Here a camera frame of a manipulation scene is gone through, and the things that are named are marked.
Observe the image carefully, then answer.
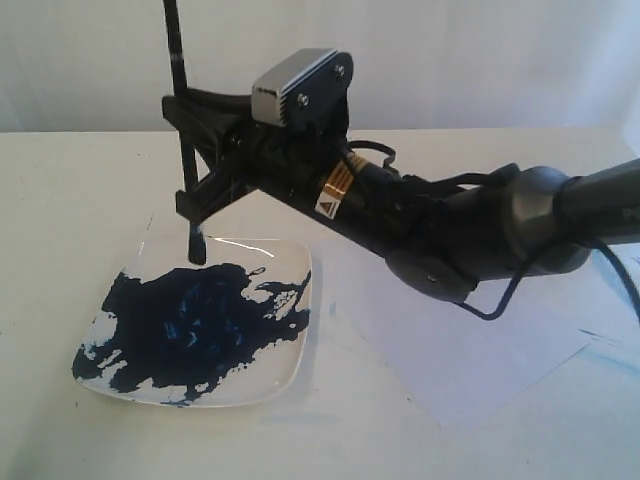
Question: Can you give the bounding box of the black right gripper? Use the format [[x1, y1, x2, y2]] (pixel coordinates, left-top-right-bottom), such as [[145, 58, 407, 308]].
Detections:
[[175, 122, 478, 304]]

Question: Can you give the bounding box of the black paintbrush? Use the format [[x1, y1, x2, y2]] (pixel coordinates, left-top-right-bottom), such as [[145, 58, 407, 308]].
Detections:
[[162, 0, 207, 266]]

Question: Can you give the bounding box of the white paper sheet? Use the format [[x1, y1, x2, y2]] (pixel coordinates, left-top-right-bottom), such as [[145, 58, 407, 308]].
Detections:
[[314, 234, 596, 431]]

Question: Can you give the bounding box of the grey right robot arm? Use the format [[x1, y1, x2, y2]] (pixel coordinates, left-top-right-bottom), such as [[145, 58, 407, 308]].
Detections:
[[162, 89, 639, 307]]

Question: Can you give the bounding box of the white plate with blue paint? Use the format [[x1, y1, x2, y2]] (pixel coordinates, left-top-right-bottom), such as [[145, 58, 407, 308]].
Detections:
[[71, 235, 313, 408]]

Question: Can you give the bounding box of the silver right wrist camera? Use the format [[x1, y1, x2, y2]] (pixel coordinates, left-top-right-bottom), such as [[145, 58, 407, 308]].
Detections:
[[250, 48, 354, 131]]

